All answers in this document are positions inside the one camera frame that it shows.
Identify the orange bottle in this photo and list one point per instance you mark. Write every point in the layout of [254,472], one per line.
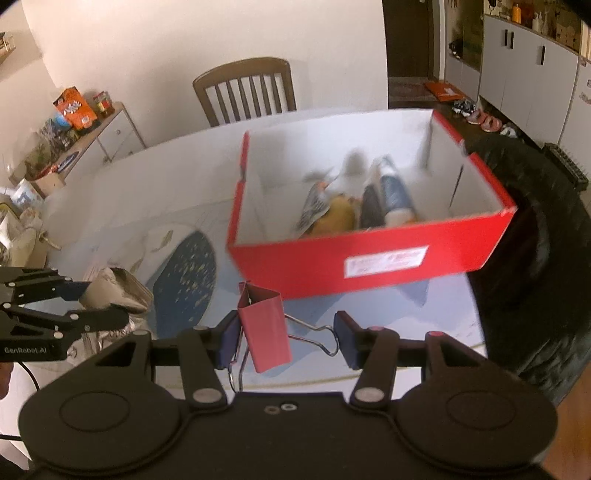
[517,13]

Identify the dark round cushion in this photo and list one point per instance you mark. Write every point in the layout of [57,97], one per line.
[545,277]

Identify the pink binder clip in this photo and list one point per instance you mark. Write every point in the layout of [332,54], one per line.
[265,330]

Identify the white sideboard cabinet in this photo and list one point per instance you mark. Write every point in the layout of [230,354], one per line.
[117,138]

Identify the pink shoes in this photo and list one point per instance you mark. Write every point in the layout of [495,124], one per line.
[485,121]

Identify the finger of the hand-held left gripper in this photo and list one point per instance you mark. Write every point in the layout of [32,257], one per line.
[108,318]
[74,289]

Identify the orange parcel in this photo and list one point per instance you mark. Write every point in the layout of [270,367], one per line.
[444,91]

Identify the white blue mug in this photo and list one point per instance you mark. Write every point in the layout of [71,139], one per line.
[27,194]

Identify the white grey snack bag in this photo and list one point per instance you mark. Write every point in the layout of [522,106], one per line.
[388,196]

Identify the wooden chair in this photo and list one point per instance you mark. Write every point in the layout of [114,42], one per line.
[244,90]

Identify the yellow packet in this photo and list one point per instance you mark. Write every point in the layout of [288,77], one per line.
[334,219]

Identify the jar with red lid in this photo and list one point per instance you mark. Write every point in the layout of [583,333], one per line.
[104,104]

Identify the white tall cabinet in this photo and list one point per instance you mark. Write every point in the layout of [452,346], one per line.
[531,78]

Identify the red cardboard box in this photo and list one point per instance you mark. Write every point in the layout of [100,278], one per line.
[323,267]

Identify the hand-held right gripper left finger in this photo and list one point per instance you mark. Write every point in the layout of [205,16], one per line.
[228,339]

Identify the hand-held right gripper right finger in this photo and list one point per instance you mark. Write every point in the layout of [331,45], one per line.
[345,339]

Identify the black white shoe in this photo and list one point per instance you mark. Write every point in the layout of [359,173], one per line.
[464,107]

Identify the gold foil wrapper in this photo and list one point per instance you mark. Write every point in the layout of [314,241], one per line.
[120,287]

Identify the black ribbed block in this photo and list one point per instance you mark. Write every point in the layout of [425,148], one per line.
[567,165]

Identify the orange snack bag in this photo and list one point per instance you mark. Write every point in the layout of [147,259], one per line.
[74,110]

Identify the beige pot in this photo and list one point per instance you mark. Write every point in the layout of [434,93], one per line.
[21,244]

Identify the open cardboard box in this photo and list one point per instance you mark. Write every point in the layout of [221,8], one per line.
[48,182]

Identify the round patterned desktop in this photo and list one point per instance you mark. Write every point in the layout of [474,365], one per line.
[184,157]

